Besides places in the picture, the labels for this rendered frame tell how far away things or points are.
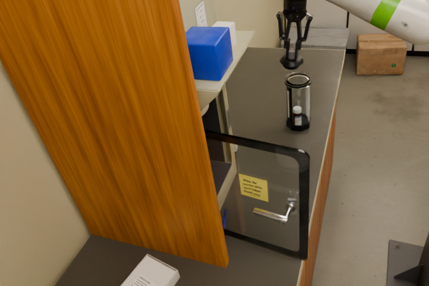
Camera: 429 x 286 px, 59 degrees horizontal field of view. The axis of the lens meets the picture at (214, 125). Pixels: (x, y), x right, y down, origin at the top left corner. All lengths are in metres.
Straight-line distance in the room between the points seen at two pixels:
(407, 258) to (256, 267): 1.35
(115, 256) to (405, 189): 1.98
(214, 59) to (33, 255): 0.79
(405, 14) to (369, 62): 2.70
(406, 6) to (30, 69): 0.95
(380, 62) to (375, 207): 1.65
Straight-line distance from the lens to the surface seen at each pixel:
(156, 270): 1.19
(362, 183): 2.75
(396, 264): 2.38
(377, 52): 3.80
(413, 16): 1.15
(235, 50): 1.01
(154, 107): 0.83
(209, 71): 0.87
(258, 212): 0.96
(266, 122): 1.68
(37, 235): 1.27
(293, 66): 1.50
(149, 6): 0.71
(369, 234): 2.48
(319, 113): 1.73
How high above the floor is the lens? 1.94
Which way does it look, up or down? 36 degrees down
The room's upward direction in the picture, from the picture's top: 10 degrees counter-clockwise
